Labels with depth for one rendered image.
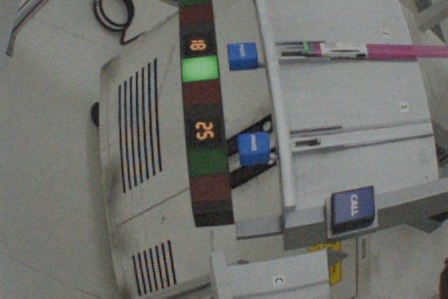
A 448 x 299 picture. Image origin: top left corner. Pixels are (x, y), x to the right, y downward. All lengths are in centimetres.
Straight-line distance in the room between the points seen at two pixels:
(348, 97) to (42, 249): 79
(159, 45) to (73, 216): 35
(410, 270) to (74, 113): 85
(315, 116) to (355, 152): 6
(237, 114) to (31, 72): 49
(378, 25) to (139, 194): 70
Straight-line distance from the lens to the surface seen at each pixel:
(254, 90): 167
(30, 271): 173
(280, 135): 112
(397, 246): 147
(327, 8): 124
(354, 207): 105
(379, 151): 114
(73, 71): 207
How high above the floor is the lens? 133
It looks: 35 degrees down
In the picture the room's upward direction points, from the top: 59 degrees clockwise
